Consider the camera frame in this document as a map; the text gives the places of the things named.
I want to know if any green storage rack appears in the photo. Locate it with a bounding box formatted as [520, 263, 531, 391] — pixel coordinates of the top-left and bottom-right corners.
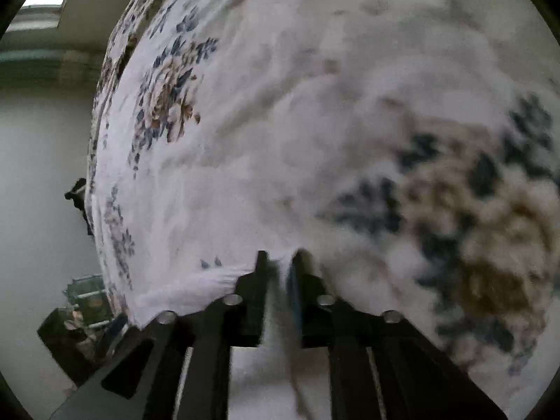
[65, 274, 117, 330]

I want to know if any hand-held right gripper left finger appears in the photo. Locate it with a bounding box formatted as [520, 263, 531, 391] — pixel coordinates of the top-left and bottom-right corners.
[49, 250, 271, 420]

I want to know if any floral bed blanket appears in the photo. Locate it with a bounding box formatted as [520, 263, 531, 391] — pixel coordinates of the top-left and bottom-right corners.
[85, 0, 560, 420]

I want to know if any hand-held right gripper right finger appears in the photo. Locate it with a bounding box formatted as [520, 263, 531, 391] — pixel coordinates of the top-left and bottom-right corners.
[286, 248, 509, 420]

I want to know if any white sweater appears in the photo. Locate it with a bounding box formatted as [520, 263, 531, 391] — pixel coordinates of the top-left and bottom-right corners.
[131, 247, 335, 420]

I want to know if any black cloth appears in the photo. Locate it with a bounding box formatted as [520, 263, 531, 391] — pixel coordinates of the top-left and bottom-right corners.
[64, 177, 95, 236]

